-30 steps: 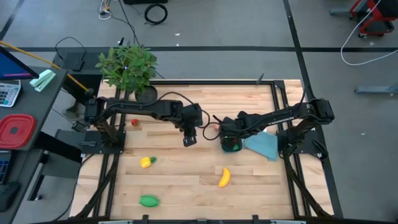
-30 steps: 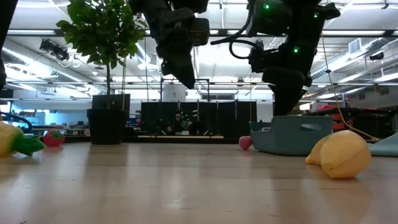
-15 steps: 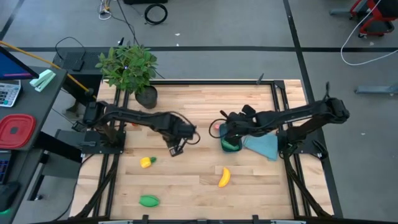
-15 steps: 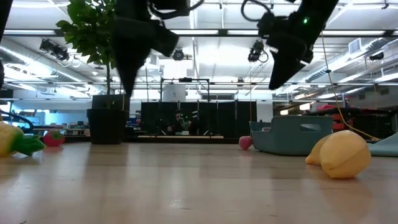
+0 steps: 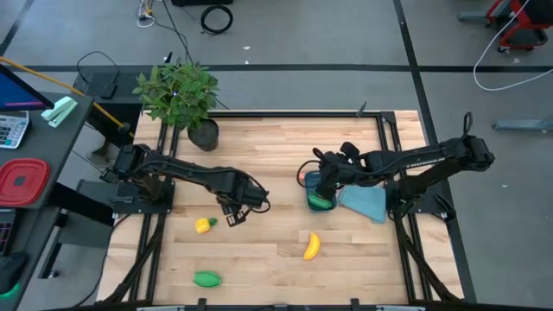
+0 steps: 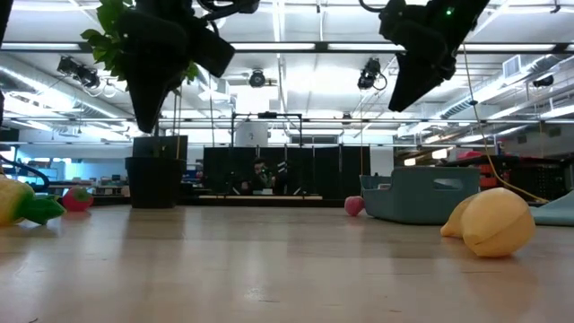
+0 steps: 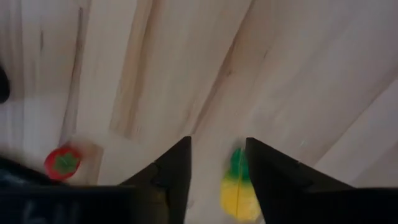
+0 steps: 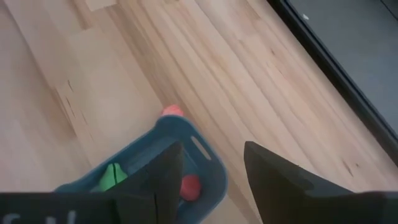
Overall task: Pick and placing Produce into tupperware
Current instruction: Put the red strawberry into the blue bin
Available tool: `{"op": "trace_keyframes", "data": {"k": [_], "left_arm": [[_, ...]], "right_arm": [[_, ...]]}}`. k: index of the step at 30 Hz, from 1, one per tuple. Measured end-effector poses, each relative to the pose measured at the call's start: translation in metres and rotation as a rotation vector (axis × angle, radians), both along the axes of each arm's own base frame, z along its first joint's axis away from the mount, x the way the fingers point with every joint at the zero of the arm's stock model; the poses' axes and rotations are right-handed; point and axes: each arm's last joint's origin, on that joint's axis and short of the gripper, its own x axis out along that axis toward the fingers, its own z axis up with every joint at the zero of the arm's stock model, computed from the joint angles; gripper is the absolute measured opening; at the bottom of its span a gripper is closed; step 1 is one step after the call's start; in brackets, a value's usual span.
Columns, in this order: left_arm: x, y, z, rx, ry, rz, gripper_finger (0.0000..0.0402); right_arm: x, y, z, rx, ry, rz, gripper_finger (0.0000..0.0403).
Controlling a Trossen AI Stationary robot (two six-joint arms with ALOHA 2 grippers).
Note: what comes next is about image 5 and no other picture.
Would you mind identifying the computer monitor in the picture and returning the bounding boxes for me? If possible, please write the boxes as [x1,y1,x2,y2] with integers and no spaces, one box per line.
[0,63,55,112]

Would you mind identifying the red container lid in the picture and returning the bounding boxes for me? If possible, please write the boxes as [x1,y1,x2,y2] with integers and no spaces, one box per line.
[0,157,52,208]

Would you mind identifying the black case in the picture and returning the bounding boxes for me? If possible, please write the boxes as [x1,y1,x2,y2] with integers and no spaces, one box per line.
[71,70,146,130]

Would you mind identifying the grey metal bar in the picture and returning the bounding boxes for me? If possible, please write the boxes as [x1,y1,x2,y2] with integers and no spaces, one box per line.
[492,117,553,132]

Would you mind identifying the coiled black cable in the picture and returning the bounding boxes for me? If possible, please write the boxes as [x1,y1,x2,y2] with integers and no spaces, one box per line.
[200,4,235,36]

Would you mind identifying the mint green stapler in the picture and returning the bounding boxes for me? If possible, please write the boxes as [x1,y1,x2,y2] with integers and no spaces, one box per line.
[40,95,79,129]

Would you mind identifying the black keyboard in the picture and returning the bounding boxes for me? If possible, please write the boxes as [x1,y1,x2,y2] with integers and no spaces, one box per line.
[0,208,17,257]

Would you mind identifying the teal plastic container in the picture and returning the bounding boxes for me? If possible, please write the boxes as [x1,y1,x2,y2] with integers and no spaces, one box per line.
[303,169,339,213]

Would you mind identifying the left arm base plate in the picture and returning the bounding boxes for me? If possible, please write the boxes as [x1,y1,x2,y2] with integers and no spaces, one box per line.
[111,179,176,216]

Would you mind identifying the yellow toy corn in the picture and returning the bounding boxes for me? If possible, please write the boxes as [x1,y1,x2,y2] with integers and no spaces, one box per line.
[194,217,219,235]

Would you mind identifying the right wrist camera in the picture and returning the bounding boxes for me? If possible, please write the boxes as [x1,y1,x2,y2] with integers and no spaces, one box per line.
[339,141,361,160]

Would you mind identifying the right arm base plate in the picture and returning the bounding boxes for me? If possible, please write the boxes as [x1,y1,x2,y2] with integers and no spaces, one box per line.
[383,179,455,219]

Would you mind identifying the green toy pepper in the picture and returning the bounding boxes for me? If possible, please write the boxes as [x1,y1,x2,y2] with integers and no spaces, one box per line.
[193,270,223,289]

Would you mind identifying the black plant pot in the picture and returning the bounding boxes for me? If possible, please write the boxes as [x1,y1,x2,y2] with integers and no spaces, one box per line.
[187,117,220,153]

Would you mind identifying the grey calculator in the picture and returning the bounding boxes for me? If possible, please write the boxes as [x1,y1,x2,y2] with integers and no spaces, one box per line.
[0,110,31,150]

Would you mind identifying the green leafy plant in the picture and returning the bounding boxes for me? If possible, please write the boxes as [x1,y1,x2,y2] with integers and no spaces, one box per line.
[131,60,221,133]

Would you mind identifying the black aluminium table frame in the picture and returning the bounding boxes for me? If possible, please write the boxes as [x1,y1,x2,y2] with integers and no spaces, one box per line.
[103,110,479,311]

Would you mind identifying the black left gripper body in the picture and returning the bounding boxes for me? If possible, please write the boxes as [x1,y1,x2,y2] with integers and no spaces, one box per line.
[214,170,270,213]

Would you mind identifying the white floor cable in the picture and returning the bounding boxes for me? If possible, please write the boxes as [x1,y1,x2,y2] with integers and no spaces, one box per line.
[472,0,553,92]

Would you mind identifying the red and black cart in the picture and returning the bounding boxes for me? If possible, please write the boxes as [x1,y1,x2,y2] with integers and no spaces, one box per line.
[457,0,553,54]

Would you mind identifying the yellow toy banana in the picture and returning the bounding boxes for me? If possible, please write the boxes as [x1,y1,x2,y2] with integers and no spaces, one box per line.
[302,232,322,262]

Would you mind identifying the yellow pole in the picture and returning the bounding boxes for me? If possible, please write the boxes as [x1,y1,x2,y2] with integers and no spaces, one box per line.
[0,55,136,139]

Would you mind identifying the white cable bundle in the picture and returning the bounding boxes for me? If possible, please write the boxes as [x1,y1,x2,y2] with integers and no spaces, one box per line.
[136,0,156,29]

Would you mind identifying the green toy vegetable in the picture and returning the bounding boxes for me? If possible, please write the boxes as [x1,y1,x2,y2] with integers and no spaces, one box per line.
[307,193,334,211]

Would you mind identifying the teal cloth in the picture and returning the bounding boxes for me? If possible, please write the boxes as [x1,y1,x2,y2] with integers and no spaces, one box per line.
[337,184,388,225]

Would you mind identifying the dark grey desk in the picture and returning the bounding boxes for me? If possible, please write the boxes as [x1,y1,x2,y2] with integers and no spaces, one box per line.
[0,92,116,311]

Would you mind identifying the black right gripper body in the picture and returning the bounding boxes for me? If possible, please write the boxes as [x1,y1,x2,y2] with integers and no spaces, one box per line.
[313,146,362,191]

